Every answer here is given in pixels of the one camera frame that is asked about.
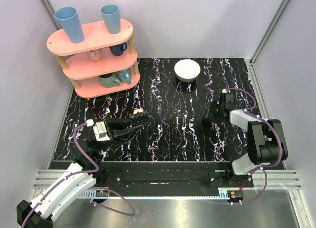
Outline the white earbud charging case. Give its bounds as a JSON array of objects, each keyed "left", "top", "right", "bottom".
[{"left": 133, "top": 109, "right": 144, "bottom": 114}]

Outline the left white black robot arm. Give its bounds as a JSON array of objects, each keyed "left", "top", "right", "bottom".
[{"left": 16, "top": 112, "right": 149, "bottom": 228}]

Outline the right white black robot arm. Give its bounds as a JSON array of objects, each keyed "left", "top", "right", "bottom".
[{"left": 202, "top": 93, "right": 288, "bottom": 187}]

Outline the black marble pattern mat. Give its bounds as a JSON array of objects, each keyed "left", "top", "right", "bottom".
[{"left": 53, "top": 57, "right": 260, "bottom": 161}]

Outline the green glazed mug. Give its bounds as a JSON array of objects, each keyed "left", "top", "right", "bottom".
[{"left": 98, "top": 73, "right": 121, "bottom": 88}]

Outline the light blue butterfly mug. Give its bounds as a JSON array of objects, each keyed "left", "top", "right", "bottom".
[{"left": 117, "top": 68, "right": 132, "bottom": 84}]

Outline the cream white bowl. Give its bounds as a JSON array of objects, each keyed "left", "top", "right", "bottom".
[{"left": 174, "top": 59, "right": 200, "bottom": 82}]

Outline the pink three-tier shelf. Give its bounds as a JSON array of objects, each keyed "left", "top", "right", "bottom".
[{"left": 46, "top": 19, "right": 140, "bottom": 99}]

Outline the pink mug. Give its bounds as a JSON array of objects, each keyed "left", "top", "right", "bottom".
[{"left": 88, "top": 49, "right": 102, "bottom": 62}]

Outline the dark blue mug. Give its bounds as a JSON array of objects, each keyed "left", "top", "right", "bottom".
[{"left": 110, "top": 42, "right": 128, "bottom": 56}]

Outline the right light blue tumbler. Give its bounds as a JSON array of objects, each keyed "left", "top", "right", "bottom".
[{"left": 101, "top": 4, "right": 121, "bottom": 34}]

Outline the light blue tumbler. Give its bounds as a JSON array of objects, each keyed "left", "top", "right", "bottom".
[
  {"left": 101, "top": 4, "right": 121, "bottom": 34},
  {"left": 55, "top": 6, "right": 84, "bottom": 43}
]

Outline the left light blue tumbler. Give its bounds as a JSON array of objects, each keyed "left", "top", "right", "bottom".
[{"left": 55, "top": 6, "right": 84, "bottom": 43}]

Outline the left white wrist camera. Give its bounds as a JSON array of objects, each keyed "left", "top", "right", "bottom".
[{"left": 93, "top": 121, "right": 111, "bottom": 141}]

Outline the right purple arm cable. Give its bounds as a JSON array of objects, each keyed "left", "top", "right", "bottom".
[{"left": 222, "top": 87, "right": 284, "bottom": 175}]

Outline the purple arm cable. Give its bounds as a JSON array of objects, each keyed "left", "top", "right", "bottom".
[
  {"left": 20, "top": 119, "right": 100, "bottom": 228},
  {"left": 222, "top": 87, "right": 284, "bottom": 175}
]

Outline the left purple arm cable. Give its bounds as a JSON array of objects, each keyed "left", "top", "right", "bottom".
[{"left": 20, "top": 119, "right": 100, "bottom": 228}]

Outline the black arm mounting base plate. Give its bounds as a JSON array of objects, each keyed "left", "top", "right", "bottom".
[{"left": 101, "top": 161, "right": 254, "bottom": 189}]

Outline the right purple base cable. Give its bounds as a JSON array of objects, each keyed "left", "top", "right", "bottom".
[{"left": 204, "top": 168, "right": 268, "bottom": 205}]

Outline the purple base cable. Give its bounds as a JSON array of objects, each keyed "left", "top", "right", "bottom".
[
  {"left": 204, "top": 168, "right": 268, "bottom": 205},
  {"left": 88, "top": 186, "right": 137, "bottom": 217}
]

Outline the slotted white cable duct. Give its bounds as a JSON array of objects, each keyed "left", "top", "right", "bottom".
[{"left": 78, "top": 189, "right": 229, "bottom": 200}]

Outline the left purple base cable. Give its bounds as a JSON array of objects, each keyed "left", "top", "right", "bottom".
[{"left": 88, "top": 186, "right": 137, "bottom": 217}]

